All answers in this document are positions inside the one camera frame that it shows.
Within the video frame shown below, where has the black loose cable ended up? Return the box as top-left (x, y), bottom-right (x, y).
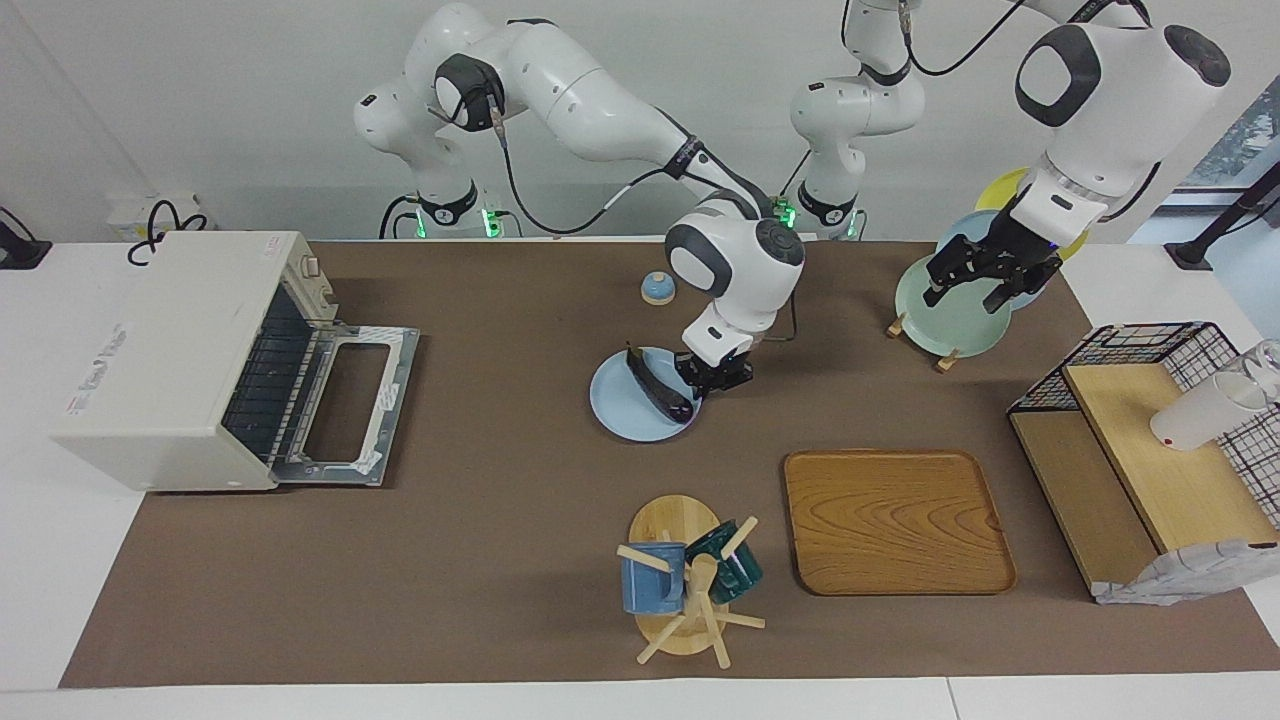
top-left (127, 200), bottom-right (211, 267)

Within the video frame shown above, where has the black right base cable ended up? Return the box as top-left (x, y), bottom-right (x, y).
top-left (378, 193), bottom-right (421, 241)

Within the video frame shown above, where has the black wire basket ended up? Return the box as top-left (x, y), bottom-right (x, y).
top-left (1007, 321), bottom-right (1280, 531)

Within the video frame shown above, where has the blue mug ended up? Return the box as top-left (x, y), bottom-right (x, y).
top-left (621, 542), bottom-right (688, 615)

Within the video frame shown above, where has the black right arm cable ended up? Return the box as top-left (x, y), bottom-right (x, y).
top-left (430, 100), bottom-right (801, 346)

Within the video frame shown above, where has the white patterned cloth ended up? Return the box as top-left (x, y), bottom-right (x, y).
top-left (1092, 538), bottom-right (1280, 607)

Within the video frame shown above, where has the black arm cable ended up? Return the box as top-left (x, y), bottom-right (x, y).
top-left (430, 100), bottom-right (801, 346)
top-left (900, 0), bottom-right (1021, 77)

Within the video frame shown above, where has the clear glass cup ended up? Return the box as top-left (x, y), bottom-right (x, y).
top-left (1235, 338), bottom-right (1280, 406)

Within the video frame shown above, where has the wooden plate rack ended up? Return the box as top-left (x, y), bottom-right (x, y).
top-left (886, 313), bottom-right (963, 373)

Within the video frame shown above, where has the dark green mug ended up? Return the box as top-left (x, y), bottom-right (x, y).
top-left (685, 520), bottom-right (764, 604)

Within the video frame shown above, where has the oven door with glass window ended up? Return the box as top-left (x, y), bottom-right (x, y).
top-left (270, 323), bottom-right (422, 489)

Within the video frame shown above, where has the white toaster oven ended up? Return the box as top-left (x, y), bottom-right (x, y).
top-left (50, 230), bottom-right (339, 493)

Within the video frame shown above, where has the wooden mug tree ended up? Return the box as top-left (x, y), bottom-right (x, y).
top-left (616, 494), bottom-right (767, 669)

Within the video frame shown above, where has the pale green plate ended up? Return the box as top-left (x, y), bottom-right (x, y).
top-left (894, 253), bottom-right (1013, 358)

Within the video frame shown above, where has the dark purple eggplant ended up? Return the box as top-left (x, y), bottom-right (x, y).
top-left (625, 342), bottom-right (698, 423)

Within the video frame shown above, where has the brown table mat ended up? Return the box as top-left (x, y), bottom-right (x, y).
top-left (58, 240), bottom-right (1280, 689)

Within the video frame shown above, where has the black table clamp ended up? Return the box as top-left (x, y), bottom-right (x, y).
top-left (0, 205), bottom-right (53, 271)

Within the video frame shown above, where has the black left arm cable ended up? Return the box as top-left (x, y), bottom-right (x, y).
top-left (900, 0), bottom-right (1021, 77)

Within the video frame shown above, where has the metal oven rack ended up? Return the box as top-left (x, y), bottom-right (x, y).
top-left (222, 285), bottom-right (336, 466)

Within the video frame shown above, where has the light blue racked plate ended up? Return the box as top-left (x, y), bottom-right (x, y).
top-left (935, 210), bottom-right (1054, 312)

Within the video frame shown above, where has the black stand with pole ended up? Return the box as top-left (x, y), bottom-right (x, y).
top-left (1165, 160), bottom-right (1280, 271)

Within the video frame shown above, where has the yellow plate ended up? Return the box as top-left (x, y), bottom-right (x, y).
top-left (975, 167), bottom-right (1093, 261)

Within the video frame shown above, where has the white cup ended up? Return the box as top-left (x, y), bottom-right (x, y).
top-left (1149, 372), bottom-right (1269, 453)

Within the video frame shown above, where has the wooden serving tray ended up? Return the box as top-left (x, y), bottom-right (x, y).
top-left (783, 449), bottom-right (1018, 597)

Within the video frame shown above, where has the window with grey frame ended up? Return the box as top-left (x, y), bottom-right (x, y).
top-left (1180, 75), bottom-right (1280, 216)

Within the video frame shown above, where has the wooden two-tier shelf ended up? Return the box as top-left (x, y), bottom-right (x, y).
top-left (1008, 362), bottom-right (1280, 601)

